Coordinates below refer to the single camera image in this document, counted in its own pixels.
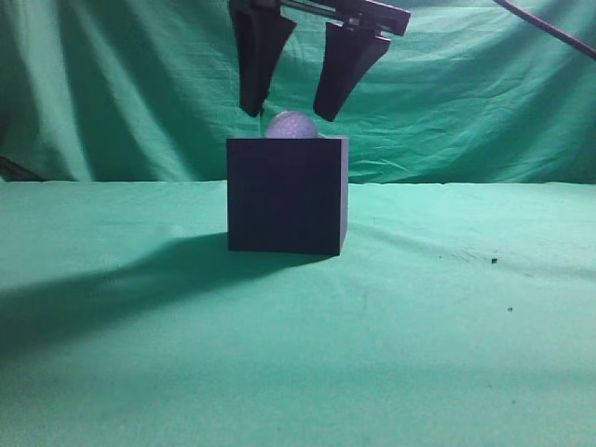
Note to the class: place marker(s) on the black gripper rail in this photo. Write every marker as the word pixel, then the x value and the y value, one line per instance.
pixel 261 33

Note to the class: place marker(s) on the white dimpled golf ball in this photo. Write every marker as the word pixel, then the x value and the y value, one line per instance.
pixel 292 125

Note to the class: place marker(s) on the dark blue cube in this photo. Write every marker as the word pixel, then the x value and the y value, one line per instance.
pixel 287 195

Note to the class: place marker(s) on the green backdrop cloth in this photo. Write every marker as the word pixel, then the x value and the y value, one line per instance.
pixel 148 91

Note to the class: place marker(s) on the green table cloth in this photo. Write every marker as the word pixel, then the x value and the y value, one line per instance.
pixel 456 315

